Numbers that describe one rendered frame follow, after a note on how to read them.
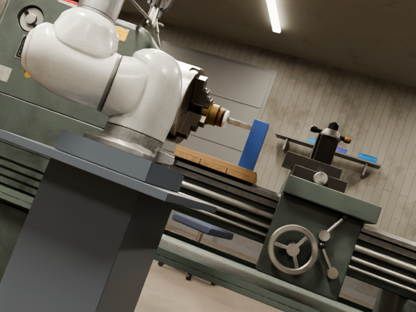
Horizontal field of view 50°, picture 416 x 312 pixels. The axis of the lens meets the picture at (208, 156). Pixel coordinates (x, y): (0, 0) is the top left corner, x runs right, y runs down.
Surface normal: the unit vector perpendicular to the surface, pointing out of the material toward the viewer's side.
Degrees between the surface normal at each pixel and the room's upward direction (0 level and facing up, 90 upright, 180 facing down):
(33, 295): 90
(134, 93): 91
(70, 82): 121
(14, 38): 90
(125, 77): 82
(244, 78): 90
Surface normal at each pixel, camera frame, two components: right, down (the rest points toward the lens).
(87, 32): 0.34, -0.05
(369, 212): -0.11, -0.13
